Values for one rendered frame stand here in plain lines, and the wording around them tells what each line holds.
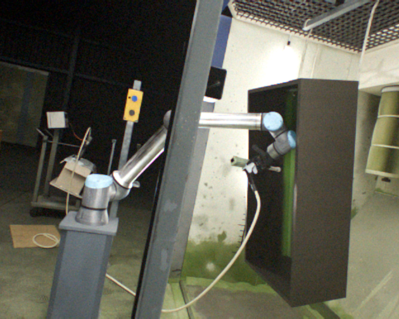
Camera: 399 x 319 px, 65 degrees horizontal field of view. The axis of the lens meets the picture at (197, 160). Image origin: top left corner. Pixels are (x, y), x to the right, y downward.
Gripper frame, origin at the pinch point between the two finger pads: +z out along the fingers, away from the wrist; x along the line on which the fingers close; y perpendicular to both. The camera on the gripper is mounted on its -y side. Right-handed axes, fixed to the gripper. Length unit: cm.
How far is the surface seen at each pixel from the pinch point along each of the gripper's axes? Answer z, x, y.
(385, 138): -50, 126, -13
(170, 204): -52, -110, 52
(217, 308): 89, 29, 66
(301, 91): -56, -13, -10
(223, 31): -13, 25, -126
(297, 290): 4, 9, 73
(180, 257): 113, 27, 20
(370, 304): 11, 100, 94
